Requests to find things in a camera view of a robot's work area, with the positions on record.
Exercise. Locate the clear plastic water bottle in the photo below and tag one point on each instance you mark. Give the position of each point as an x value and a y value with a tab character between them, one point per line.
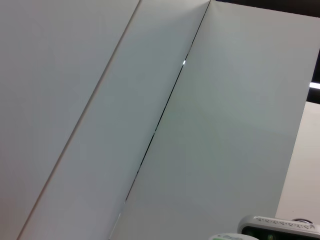
225	237

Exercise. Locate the ceiling light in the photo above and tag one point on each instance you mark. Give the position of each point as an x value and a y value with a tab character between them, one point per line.
315	85

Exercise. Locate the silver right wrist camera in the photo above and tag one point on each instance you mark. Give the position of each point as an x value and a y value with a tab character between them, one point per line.
275	228

